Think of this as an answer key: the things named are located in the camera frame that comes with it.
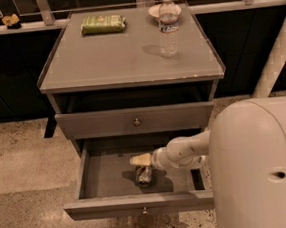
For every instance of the open grey middle drawer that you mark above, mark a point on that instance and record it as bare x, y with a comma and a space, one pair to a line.
106, 182

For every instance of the brass middle drawer knob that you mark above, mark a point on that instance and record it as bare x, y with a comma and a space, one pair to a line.
145, 212

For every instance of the small yellow black object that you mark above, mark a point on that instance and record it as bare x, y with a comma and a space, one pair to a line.
11, 21

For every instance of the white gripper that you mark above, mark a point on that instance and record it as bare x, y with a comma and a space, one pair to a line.
158, 158

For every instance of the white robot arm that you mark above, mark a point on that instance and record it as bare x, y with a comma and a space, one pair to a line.
247, 149

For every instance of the white ceramic bowl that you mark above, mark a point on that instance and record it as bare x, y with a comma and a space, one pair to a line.
153, 11

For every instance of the closed grey top drawer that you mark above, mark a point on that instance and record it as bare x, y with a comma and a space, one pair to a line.
120, 122

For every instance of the green snack bag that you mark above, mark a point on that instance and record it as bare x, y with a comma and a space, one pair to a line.
93, 24

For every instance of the clear plastic water bottle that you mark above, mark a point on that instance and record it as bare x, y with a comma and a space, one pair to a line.
168, 27

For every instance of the grey three-drawer cabinet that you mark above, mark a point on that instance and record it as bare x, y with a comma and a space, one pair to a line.
126, 70

